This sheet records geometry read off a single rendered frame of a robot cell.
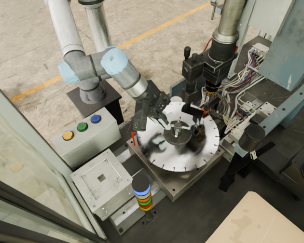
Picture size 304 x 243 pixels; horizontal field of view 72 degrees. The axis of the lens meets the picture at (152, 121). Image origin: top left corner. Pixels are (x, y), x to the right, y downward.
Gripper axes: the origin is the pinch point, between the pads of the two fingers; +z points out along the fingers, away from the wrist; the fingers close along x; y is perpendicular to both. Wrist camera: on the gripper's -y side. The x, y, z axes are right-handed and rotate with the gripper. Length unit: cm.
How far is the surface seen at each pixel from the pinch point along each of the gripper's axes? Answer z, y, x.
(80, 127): -13.8, -14.7, 34.3
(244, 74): 39, 67, 5
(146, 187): -14.3, -24.2, -19.1
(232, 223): 36.3, -17.0, -21.2
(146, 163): 8.2, -13.9, 8.6
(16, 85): -19, 7, 234
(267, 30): -18.9, 23.6, -33.4
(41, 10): -55, 143, 346
